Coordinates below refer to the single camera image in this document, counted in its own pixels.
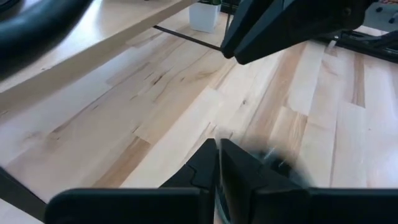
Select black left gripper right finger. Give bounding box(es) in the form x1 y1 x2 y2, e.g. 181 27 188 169
219 138 398 224

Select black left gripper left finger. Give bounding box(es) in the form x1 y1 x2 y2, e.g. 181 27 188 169
45 138 219 224

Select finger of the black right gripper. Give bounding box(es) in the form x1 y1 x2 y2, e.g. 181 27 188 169
220 0 281 60
234 0 374 65

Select black leaf-shaped mini plate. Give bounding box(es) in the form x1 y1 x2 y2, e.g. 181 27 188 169
0 0 95 80
214 133 313 224

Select green plant in white pot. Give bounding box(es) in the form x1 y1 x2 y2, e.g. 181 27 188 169
188 0 223 34

